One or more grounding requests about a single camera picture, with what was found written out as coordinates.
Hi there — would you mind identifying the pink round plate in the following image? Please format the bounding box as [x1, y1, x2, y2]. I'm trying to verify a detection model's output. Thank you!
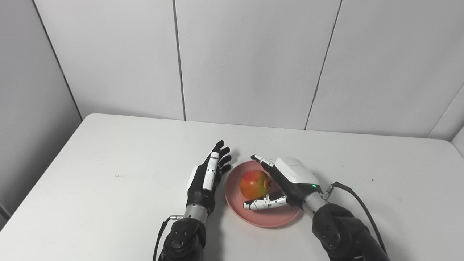
[225, 161, 301, 228]

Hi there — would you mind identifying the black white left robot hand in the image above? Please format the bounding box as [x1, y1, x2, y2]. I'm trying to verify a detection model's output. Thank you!
[186, 140, 232, 214]

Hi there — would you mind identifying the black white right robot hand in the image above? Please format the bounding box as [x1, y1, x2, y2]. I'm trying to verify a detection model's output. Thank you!
[243, 154, 323, 211]

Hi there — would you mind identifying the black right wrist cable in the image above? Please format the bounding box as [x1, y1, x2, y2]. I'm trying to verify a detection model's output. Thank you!
[323, 181, 388, 254]

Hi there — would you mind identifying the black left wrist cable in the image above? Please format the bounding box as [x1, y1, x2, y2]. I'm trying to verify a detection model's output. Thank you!
[153, 215, 184, 261]

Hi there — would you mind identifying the red yellow pomegranate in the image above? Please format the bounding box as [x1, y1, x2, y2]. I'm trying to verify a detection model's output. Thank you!
[240, 170, 272, 200]

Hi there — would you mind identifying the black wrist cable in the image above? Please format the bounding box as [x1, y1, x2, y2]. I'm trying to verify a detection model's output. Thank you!
[153, 215, 184, 261]
[323, 181, 388, 254]

